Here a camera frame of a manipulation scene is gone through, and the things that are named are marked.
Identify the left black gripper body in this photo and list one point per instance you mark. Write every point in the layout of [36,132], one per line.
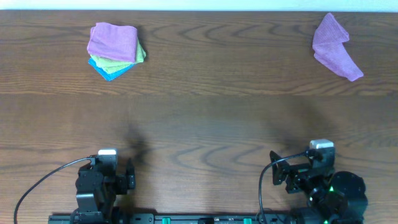
[125,182]

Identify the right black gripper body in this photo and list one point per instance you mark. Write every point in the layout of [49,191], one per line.
[299,182]

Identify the purple cloth with tag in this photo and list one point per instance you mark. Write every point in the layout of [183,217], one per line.
[113,42]

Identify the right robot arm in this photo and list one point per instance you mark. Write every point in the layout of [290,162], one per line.
[332,197]

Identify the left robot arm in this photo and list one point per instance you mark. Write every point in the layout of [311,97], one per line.
[97,186]

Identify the blue folded cloth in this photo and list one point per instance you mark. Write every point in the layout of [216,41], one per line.
[109,76]

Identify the green folded cloth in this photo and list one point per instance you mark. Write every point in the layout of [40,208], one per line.
[111,66]

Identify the purple crumpled cloth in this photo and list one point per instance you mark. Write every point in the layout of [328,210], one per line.
[329,50]

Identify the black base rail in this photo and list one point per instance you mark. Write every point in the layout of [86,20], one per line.
[271,218]

